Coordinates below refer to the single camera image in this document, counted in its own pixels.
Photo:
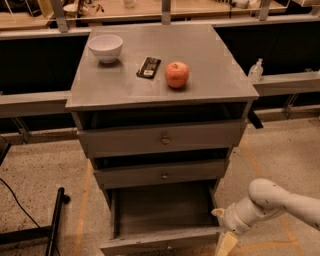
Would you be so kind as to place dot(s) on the red apple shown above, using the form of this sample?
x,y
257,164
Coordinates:
x,y
176,74

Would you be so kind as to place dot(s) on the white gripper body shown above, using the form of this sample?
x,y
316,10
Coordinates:
x,y
232,219

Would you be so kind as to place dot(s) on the grey middle drawer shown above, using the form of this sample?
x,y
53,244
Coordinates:
x,y
132,176

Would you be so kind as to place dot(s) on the clear hand sanitizer bottle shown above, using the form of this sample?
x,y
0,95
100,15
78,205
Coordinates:
x,y
255,72

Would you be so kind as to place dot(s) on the black metal stand base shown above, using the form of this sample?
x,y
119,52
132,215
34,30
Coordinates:
x,y
49,232

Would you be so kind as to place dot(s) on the grey top drawer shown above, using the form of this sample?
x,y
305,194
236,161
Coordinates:
x,y
137,140

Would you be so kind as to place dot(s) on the black chocolate bar wrapper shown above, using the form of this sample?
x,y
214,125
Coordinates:
x,y
148,68

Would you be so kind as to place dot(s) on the grey metal rail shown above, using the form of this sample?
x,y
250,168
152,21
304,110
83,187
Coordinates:
x,y
48,103

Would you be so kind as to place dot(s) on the grey bottom drawer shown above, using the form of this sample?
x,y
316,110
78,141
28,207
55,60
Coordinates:
x,y
162,217

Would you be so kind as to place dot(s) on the white ceramic bowl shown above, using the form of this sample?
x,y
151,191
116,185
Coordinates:
x,y
106,48

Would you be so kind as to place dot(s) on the grey wooden drawer cabinet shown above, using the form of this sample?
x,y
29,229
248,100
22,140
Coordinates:
x,y
112,95

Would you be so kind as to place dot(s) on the grey drawer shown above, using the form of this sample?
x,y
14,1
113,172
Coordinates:
x,y
132,176
162,217
137,140

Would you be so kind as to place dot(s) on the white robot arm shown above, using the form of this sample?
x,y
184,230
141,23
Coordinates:
x,y
265,200

